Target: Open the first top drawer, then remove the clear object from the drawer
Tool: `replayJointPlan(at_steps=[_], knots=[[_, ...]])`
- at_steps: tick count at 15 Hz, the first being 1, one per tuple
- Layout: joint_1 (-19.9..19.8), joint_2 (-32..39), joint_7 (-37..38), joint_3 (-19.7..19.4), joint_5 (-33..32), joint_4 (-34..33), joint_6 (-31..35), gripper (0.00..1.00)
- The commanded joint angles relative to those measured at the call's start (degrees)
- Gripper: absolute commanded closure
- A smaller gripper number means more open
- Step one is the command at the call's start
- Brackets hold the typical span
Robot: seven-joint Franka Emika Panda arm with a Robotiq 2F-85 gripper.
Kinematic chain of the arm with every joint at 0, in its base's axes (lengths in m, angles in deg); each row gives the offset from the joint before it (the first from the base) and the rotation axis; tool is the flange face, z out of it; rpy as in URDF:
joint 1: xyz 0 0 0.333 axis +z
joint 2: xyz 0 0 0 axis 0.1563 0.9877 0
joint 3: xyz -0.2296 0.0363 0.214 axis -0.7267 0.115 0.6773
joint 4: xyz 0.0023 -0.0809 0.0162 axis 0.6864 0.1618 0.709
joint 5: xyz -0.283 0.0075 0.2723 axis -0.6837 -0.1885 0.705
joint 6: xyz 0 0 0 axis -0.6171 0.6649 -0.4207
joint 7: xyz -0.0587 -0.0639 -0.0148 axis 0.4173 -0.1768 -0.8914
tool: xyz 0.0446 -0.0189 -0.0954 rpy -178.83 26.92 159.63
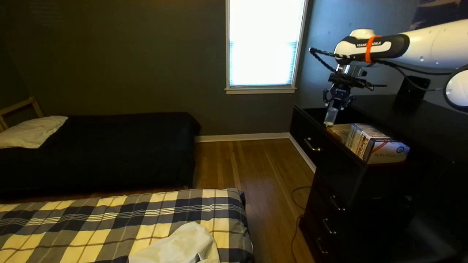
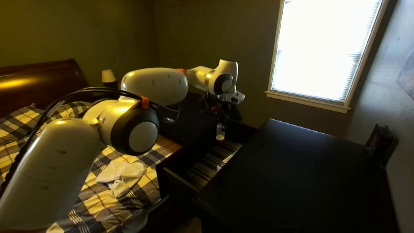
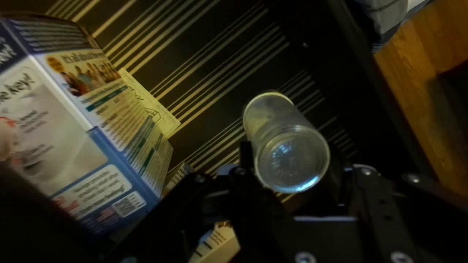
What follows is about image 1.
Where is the drawer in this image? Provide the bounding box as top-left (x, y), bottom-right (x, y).
top-left (289, 104), bottom-right (415, 209)

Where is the black dresser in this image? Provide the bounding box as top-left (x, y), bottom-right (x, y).
top-left (289, 94), bottom-right (468, 263)

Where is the black cable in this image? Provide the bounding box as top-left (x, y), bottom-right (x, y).
top-left (290, 185), bottom-right (313, 263)

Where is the window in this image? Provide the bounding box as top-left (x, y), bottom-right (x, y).
top-left (224, 0), bottom-right (310, 95)

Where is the white pillow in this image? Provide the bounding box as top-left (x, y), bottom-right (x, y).
top-left (0, 115), bottom-right (69, 149)

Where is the white crumpled cloth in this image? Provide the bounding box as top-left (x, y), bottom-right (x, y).
top-left (128, 221), bottom-right (220, 263)

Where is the bed with plaid cover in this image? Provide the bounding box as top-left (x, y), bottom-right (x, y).
top-left (0, 188), bottom-right (255, 263)

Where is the black speaker box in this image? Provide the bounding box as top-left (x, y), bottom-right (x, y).
top-left (394, 75), bottom-right (431, 107)

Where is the white cardboard box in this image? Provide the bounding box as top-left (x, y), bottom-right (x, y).
top-left (345, 123), bottom-right (410, 164)

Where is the bed with black cover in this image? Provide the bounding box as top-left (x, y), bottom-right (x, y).
top-left (0, 96), bottom-right (202, 195)

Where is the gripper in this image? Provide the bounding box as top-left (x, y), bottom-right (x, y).
top-left (322, 85), bottom-right (355, 111)

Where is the clear plastic cup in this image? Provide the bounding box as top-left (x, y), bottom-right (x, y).
top-left (324, 107), bottom-right (339, 127)

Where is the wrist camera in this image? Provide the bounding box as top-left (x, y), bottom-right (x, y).
top-left (327, 73), bottom-right (375, 90)

